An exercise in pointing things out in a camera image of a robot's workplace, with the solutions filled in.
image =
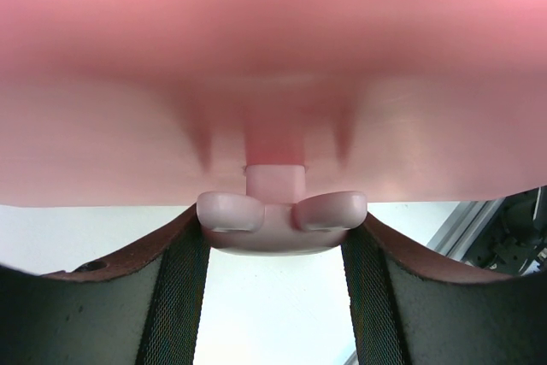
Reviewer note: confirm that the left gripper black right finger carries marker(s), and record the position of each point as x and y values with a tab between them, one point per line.
515	310

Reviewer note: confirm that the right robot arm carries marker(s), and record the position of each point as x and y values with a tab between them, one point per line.
513	241

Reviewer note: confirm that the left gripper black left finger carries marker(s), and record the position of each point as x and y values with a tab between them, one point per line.
138	305

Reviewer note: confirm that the pink upper drawer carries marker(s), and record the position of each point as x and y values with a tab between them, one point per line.
171	40

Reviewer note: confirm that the light pink drawer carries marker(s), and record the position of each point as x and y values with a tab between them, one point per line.
69	141

